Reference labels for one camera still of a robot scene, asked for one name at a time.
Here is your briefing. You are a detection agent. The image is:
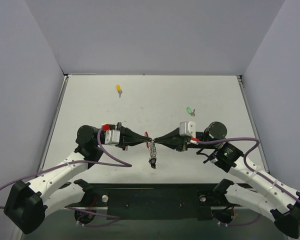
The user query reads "chain of metal keyrings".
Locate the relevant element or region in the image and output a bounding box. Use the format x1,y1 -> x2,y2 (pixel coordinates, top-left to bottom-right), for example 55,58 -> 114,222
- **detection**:
147,139 -> 159,170

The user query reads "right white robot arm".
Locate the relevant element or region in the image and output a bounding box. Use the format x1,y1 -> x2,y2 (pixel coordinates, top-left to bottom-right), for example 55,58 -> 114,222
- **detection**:
153,121 -> 300,239

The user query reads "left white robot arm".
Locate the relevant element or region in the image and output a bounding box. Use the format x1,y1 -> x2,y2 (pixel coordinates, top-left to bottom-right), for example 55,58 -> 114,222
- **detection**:
3,123 -> 152,234

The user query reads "green tagged key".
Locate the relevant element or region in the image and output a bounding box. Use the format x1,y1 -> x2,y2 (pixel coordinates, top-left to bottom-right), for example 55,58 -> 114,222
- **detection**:
186,107 -> 196,117

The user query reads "yellow tagged key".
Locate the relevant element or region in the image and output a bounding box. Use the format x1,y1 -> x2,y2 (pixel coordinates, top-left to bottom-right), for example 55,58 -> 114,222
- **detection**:
116,84 -> 123,98

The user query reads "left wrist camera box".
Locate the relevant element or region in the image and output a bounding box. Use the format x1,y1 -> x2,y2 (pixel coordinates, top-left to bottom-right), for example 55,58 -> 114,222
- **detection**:
102,123 -> 121,146

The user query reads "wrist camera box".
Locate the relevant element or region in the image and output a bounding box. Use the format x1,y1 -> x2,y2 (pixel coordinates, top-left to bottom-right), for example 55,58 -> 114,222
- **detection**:
102,123 -> 121,146
179,121 -> 199,145

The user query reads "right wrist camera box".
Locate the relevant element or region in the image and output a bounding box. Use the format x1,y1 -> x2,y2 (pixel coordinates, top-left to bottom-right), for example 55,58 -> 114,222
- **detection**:
179,121 -> 199,145

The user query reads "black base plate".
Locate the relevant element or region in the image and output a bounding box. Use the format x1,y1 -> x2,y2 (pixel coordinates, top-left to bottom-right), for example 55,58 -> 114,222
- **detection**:
73,183 -> 234,221

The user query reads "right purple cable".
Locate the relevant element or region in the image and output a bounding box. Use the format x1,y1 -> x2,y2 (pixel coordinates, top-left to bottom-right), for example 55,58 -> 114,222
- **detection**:
197,137 -> 300,228

